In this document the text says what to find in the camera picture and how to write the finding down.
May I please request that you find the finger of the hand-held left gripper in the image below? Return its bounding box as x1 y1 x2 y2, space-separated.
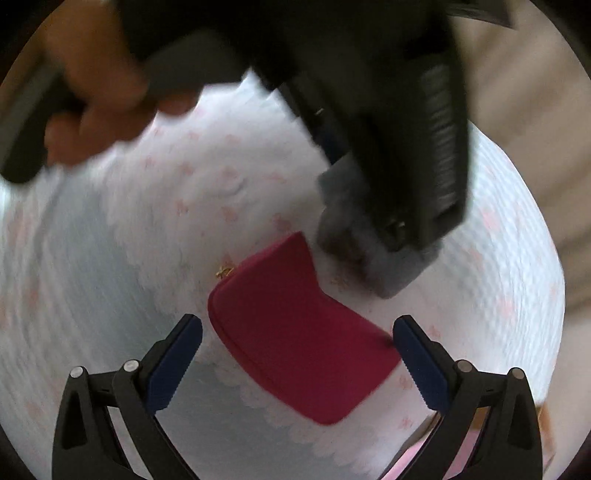
364 175 420 254
286 76 355 168

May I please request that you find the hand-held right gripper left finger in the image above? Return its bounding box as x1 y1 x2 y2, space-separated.
52 314 204 480

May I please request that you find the checked floral bed sheet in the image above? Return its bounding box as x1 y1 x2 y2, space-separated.
0 65 566 480

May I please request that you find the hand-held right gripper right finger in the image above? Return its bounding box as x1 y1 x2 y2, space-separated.
392 315 543 480

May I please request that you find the pink pouch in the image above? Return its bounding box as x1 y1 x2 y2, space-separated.
207 231 403 426

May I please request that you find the grey sock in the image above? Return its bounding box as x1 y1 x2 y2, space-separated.
315 159 441 300

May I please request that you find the printed cardboard box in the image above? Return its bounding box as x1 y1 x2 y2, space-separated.
381 401 557 480

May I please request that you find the person's left hand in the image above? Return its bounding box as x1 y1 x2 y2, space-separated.
44 13 200 168

